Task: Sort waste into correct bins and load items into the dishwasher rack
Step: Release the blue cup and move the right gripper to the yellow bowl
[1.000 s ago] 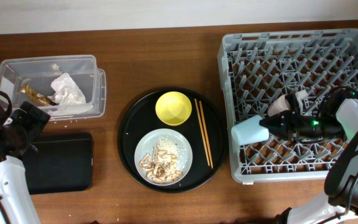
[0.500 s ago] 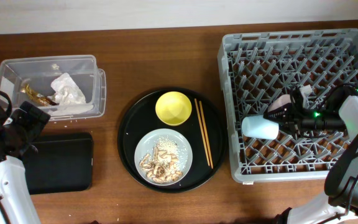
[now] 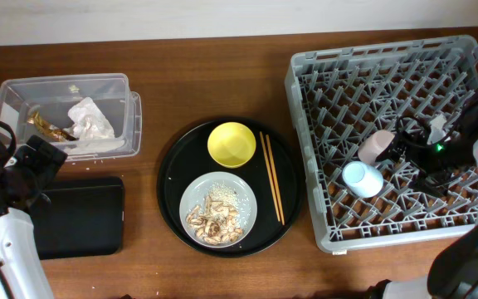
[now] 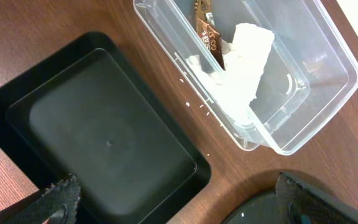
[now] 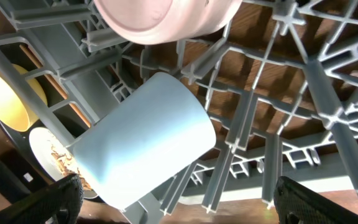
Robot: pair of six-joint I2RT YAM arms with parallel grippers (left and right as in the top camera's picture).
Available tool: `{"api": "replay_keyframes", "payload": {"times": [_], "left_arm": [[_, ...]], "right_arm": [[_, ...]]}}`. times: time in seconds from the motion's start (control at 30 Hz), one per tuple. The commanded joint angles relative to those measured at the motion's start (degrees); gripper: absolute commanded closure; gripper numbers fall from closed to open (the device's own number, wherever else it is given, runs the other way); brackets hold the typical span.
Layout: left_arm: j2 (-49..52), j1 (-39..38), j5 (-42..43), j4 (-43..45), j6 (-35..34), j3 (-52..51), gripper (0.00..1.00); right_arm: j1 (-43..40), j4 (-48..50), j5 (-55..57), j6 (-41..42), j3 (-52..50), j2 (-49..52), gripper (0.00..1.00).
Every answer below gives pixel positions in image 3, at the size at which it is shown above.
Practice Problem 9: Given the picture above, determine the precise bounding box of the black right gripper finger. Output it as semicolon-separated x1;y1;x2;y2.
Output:
375;140;403;163
411;177;445;198

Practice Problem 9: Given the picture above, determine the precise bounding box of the pink plastic cup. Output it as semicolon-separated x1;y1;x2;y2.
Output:
358;130;395;165

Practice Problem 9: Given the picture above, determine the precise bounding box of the light blue plastic cup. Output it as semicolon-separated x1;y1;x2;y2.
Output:
342;161;383;198

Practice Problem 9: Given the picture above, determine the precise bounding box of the white napkin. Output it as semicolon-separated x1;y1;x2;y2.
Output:
64;97;124;154

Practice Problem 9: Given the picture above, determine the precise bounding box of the wooden chopstick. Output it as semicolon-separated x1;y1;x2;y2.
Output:
266;135;285;226
259;131;281;223

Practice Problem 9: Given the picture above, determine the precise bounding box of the yellow plastic bowl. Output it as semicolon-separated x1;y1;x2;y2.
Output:
207;122;256;169

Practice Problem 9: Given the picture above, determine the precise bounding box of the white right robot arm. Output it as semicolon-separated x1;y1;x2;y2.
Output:
365;94;478;299

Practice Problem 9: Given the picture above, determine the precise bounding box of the grey dishwasher rack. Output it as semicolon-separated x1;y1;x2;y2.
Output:
285;36;478;253

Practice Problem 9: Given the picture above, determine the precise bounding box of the clear plastic waste bin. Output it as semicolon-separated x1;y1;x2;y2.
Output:
0;73;143;161

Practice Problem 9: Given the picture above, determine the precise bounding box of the gold snack wrapper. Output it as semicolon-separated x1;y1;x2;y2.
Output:
27;111;76;142

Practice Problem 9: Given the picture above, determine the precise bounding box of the black rectangular tray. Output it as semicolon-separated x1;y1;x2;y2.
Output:
32;177;124;260

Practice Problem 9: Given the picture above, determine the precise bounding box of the round black tray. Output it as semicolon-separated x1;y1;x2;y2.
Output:
157;117;305;257

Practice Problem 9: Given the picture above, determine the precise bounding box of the grey plate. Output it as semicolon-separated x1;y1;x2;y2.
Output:
178;172;258;249

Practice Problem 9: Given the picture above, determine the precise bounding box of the food scraps and rice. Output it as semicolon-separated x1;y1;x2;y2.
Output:
185;184;245;246

